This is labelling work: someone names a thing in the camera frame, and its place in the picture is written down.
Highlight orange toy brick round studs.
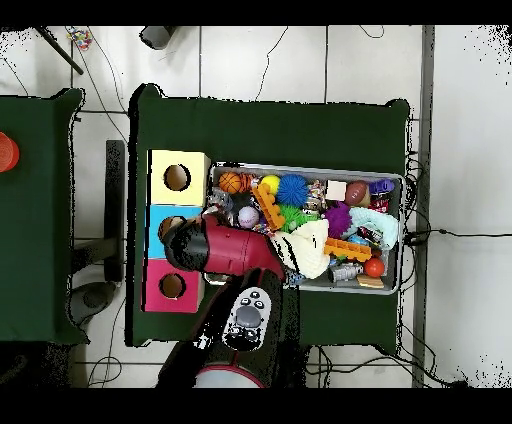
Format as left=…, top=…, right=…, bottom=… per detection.
left=253, top=183, right=287, bottom=233

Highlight wooden box three holes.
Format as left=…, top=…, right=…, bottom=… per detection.
left=143, top=149, right=213, bottom=313

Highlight clear shallow mesh bin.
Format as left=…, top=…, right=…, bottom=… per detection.
left=204, top=162, right=405, bottom=296

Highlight yellow ball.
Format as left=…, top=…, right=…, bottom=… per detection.
left=260, top=175, right=281, bottom=197

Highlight green spiky ball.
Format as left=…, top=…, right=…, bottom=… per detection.
left=278, top=204, right=306, bottom=233

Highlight small orange basketball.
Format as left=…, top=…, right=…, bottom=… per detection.
left=218, top=171, right=244, bottom=195

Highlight blue spiky ball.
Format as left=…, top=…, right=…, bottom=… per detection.
left=276, top=173, right=311, bottom=208

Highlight cream knitted cloth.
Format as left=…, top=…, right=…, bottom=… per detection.
left=271, top=219, right=332, bottom=280

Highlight purple spiky ball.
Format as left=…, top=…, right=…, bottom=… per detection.
left=323, top=203, right=354, bottom=240

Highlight long flat orange toy brick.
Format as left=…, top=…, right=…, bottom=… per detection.
left=323, top=237, right=373, bottom=264

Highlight brown toy football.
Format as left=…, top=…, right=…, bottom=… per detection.
left=345, top=180, right=370, bottom=206

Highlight light blue cloth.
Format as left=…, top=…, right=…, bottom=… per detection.
left=349, top=206, right=400, bottom=251

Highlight black upright bar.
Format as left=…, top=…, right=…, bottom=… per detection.
left=104, top=139, right=128, bottom=283

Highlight grey round base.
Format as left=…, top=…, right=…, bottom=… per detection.
left=70, top=281, right=121, bottom=325

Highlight grey object on floor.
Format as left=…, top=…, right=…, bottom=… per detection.
left=139, top=25, right=177, bottom=50

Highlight dark green side table cloth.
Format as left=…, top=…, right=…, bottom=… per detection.
left=0, top=87, right=88, bottom=347

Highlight small colourful item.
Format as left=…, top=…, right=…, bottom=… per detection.
left=67, top=27, right=94, bottom=51

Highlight red round object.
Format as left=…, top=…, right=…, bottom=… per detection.
left=0, top=131, right=21, bottom=173

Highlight black stick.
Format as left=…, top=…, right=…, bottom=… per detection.
left=31, top=26, right=85, bottom=76

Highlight black power cable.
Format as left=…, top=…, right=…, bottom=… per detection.
left=403, top=226, right=512, bottom=245

